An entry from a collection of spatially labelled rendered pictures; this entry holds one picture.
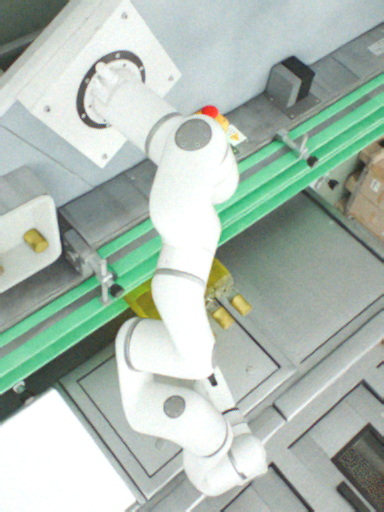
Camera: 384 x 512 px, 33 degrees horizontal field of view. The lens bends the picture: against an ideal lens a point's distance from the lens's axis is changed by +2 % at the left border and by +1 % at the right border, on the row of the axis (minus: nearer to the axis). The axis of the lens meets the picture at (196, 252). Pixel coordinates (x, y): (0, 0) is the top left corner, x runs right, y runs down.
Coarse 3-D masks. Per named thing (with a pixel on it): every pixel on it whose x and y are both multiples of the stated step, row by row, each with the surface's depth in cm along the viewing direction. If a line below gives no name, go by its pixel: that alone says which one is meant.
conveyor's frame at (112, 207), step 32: (320, 64) 176; (352, 64) 177; (320, 96) 169; (256, 128) 161; (288, 128) 163; (96, 192) 145; (128, 192) 146; (64, 224) 147; (96, 224) 140; (128, 224) 141; (64, 256) 146; (32, 288) 141; (64, 288) 142; (0, 320) 136
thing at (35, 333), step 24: (240, 216) 159; (96, 288) 145; (48, 312) 140; (72, 312) 141; (96, 312) 141; (0, 336) 136; (24, 336) 137; (48, 336) 137; (0, 360) 133; (24, 360) 134
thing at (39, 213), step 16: (16, 208) 118; (32, 208) 132; (48, 208) 124; (0, 224) 117; (16, 224) 133; (32, 224) 136; (48, 224) 130; (0, 240) 133; (16, 240) 137; (48, 240) 136; (0, 256) 136; (16, 256) 137; (32, 256) 137; (48, 256) 138; (16, 272) 135; (32, 272) 136; (0, 288) 133
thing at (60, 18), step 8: (72, 0) 117; (80, 0) 117; (64, 8) 117; (72, 8) 117; (56, 16) 118; (64, 16) 117; (56, 24) 117; (48, 32) 117; (40, 40) 118; (32, 48) 118; (24, 56) 118; (16, 64) 118; (24, 64) 118; (8, 72) 118; (16, 72) 118; (0, 80) 119; (8, 80) 118; (0, 88) 118
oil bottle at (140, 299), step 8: (136, 288) 147; (144, 288) 147; (128, 296) 147; (136, 296) 146; (144, 296) 146; (152, 296) 146; (128, 304) 150; (136, 304) 145; (144, 304) 145; (152, 304) 145; (136, 312) 148; (144, 312) 144; (152, 312) 144
